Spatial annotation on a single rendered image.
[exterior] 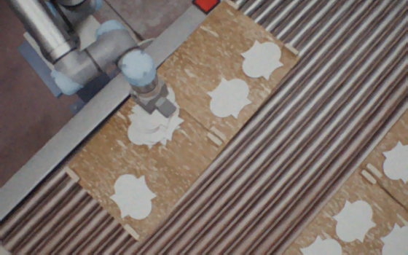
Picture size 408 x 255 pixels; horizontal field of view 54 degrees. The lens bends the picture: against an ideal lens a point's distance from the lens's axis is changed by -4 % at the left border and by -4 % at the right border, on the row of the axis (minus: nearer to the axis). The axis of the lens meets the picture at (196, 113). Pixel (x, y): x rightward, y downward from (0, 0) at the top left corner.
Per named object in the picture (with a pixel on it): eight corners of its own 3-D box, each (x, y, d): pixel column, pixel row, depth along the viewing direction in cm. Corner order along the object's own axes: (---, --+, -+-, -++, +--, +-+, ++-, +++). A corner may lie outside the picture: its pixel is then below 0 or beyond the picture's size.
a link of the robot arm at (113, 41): (78, 37, 101) (102, 70, 99) (115, 12, 103) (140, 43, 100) (87, 50, 109) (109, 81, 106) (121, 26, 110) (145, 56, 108)
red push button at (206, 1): (194, 3, 153) (194, 1, 152) (205, -7, 154) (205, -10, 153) (206, 12, 152) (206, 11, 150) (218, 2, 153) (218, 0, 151)
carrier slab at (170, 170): (65, 170, 138) (63, 169, 136) (148, 81, 145) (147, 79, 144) (141, 242, 131) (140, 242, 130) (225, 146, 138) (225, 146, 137)
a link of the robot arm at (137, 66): (139, 40, 99) (160, 66, 97) (146, 57, 109) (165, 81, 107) (112, 59, 98) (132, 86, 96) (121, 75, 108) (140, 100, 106)
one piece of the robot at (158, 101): (157, 115, 107) (163, 129, 123) (179, 89, 109) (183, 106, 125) (122, 87, 110) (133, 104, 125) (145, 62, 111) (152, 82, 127)
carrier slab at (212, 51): (148, 81, 145) (147, 79, 144) (224, 1, 152) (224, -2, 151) (225, 146, 138) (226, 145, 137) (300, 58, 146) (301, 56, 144)
